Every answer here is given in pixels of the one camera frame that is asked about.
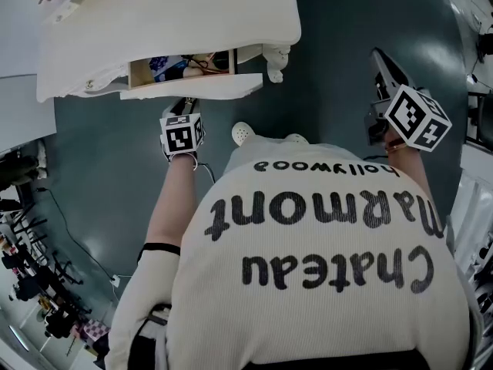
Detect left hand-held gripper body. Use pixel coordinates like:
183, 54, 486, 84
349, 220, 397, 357
159, 112, 206, 163

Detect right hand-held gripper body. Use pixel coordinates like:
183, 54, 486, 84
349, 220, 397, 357
364, 73, 453, 154

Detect large white wooden drawer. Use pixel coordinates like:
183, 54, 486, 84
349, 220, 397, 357
119, 47, 264, 101

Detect person's left forearm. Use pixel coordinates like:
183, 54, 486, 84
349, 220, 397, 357
144, 154, 200, 254

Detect white ornate table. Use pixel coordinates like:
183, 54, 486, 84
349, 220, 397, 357
36, 0, 303, 103

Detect blue plastic item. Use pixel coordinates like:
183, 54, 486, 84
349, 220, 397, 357
153, 60, 190, 83

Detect blue patterned packet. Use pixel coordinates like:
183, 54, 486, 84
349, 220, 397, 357
148, 55, 171, 77

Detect small black item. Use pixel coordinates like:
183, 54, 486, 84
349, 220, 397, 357
211, 51, 231, 72

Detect person's left white perforated shoe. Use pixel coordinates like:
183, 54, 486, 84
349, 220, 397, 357
231, 121, 257, 148

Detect light grey trousers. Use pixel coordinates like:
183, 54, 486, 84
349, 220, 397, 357
224, 133, 320, 175

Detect cream knit printed shirt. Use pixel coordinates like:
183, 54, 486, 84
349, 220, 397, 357
103, 136, 474, 370

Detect pink checkered tablecloth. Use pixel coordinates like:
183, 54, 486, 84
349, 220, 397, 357
82, 318, 112, 341

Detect group of black office chairs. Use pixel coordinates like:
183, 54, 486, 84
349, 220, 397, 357
0, 190, 96, 346

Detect thin metal bracelet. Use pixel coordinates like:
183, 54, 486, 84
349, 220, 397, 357
169, 154, 200, 172

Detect gold bangle bracelet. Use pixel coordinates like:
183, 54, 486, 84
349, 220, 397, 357
384, 136, 405, 154

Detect tangled orange cable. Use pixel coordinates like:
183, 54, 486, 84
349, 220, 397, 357
183, 52, 219, 77

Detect black metal frame stand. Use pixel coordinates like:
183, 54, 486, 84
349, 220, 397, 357
464, 90, 493, 146

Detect black floor cable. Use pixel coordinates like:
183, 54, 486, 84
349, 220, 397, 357
37, 186, 116, 281

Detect black harness strap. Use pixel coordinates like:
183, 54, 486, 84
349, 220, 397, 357
129, 302, 173, 370

